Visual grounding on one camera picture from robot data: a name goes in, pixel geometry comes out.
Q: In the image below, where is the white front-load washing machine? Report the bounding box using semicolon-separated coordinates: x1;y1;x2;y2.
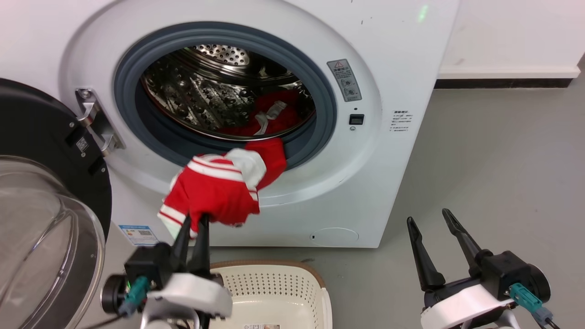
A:
0;0;461;249

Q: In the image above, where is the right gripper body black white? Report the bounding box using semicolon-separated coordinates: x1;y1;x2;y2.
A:
420;250;552;329

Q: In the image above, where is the left teal cable connector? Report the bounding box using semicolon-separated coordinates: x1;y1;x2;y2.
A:
119;276;150;317

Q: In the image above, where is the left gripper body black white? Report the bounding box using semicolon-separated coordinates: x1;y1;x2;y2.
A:
101;243;234;318

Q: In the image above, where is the right teal cable connector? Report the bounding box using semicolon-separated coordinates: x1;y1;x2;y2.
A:
509;282;554;327

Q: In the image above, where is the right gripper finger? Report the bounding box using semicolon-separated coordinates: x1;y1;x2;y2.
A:
406;217;447;292
441;208;493;277

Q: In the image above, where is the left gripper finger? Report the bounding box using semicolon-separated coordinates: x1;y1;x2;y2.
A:
171;215;192;273
187;214;212;277

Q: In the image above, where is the grey rubber door gasket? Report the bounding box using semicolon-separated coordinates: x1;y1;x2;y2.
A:
113;22;338;170

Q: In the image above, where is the metal door hinge bracket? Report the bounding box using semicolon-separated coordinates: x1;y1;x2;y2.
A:
75;88;125;157

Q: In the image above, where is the small printed text label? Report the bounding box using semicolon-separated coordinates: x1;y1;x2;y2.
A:
389;110;414;133

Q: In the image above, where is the white wall skirting board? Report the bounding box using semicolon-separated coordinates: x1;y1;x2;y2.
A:
436;64;581;89

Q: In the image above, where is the grey warning label sticker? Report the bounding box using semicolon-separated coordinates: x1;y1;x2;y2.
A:
327;58;362;102

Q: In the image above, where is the blue energy label sticker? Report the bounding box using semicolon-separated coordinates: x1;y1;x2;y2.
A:
119;224;160;246

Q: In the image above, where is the round white filter cover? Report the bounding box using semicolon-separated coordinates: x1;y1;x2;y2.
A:
310;227;360;245

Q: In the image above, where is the red garment white strap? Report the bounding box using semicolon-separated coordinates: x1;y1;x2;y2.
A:
219;89;316;138

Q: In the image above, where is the black washer door glass bowl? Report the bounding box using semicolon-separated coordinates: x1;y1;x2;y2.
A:
0;78;113;329

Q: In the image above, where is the red white striped garment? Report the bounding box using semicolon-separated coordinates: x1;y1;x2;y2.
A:
157;138;287;239

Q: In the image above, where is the cream perforated laundry basket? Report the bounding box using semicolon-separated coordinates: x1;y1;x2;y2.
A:
208;260;333;329

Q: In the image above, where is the teal cable connector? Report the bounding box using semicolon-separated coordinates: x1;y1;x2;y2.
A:
509;282;554;327
119;276;150;317

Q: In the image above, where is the stainless steel washer drum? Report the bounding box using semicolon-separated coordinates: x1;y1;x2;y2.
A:
141;44;317;140

